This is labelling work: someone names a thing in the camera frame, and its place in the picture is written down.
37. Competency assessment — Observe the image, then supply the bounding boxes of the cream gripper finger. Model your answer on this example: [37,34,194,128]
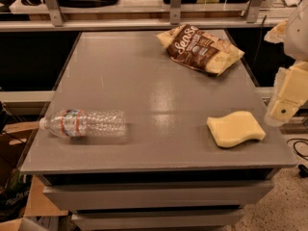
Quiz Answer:
[264,21,287,43]
[265,68,299,127]

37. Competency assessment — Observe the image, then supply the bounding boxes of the yellow wavy sponge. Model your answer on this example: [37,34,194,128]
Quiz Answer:
[207,111,266,148]

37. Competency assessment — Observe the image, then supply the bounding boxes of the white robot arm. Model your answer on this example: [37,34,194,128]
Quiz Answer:
[264,0,308,127]

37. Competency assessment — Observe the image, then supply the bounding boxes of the brown chip bag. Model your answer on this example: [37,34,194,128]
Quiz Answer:
[157,24,244,76]

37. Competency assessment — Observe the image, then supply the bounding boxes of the grey drawer cabinet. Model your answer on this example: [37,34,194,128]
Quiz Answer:
[21,31,296,230]

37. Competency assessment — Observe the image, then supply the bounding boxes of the clear plastic water bottle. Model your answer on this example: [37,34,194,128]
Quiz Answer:
[39,109,127,138]

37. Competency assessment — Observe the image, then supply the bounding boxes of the brown cardboard box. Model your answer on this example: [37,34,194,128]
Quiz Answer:
[0,121,68,231]

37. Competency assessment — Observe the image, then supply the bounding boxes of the black floor cable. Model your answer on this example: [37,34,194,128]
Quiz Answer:
[286,138,308,179]

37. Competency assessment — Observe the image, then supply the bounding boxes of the metal shelf rail frame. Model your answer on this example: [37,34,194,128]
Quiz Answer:
[0,0,291,32]

